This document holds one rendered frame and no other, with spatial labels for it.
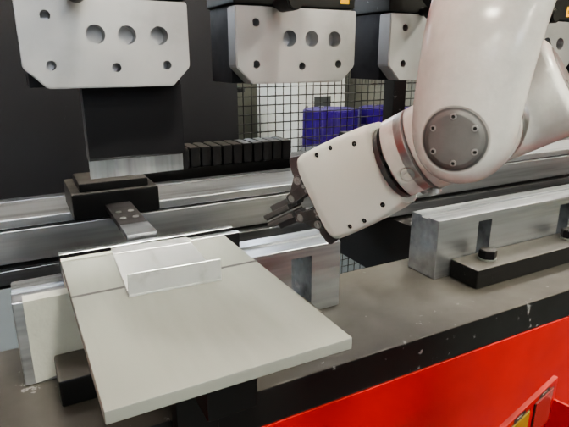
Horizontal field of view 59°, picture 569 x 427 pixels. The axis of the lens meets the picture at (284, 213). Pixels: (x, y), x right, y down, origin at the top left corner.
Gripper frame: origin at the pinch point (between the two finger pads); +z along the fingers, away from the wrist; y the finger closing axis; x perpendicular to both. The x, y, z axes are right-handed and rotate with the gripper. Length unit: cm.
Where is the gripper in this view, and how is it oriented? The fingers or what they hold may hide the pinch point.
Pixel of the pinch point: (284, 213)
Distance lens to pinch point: 59.8
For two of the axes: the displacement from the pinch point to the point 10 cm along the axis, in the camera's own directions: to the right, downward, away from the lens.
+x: -5.3, 2.5, -8.1
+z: -7.4, 3.4, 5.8
